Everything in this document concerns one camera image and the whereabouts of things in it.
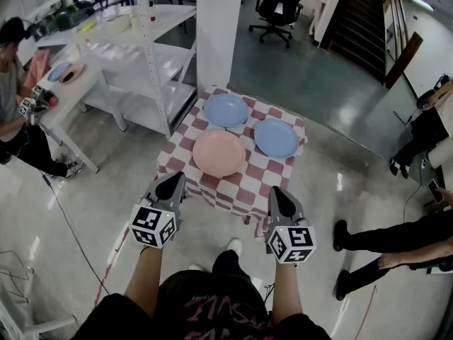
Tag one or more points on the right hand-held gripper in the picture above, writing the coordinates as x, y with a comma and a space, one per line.
293, 243

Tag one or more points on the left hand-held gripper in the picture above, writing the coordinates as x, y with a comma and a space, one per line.
152, 225

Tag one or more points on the pink big plate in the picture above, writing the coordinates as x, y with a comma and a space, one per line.
218, 152

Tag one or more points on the blue big plate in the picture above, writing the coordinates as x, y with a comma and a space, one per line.
226, 110
276, 138

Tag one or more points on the person's left forearm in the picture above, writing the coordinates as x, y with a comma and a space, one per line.
145, 282

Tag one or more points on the person's right forearm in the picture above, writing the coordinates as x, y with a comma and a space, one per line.
286, 292

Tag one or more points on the red white checkered tablecloth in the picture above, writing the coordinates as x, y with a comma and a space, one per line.
247, 186

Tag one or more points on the person's white shoe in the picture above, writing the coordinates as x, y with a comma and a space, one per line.
234, 246
196, 267

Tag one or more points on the person's black trousers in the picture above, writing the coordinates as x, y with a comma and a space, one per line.
230, 264

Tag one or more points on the person's black printed shirt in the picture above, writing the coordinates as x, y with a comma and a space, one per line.
212, 314

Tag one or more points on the small white table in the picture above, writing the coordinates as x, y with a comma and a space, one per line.
81, 83

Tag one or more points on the small red object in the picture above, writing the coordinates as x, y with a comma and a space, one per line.
54, 101

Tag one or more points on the white metal shelf rack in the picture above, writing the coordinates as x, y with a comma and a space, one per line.
117, 48

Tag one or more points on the black smartphone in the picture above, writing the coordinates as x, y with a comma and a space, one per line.
435, 191

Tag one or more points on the white square pillar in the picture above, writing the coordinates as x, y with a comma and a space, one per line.
219, 30

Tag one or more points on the pink cloth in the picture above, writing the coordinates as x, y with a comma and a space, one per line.
37, 67

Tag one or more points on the grey round backpack device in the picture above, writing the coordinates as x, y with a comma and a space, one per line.
428, 96

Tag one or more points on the yellow object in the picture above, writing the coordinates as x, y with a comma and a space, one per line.
88, 27

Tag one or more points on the dark wooden staircase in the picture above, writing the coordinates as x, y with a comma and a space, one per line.
357, 23

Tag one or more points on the green plastic basket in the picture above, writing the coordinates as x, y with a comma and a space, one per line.
70, 18

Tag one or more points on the black office chair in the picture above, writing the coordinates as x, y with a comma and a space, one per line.
279, 2

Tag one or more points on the long tube light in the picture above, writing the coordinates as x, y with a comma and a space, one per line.
420, 2

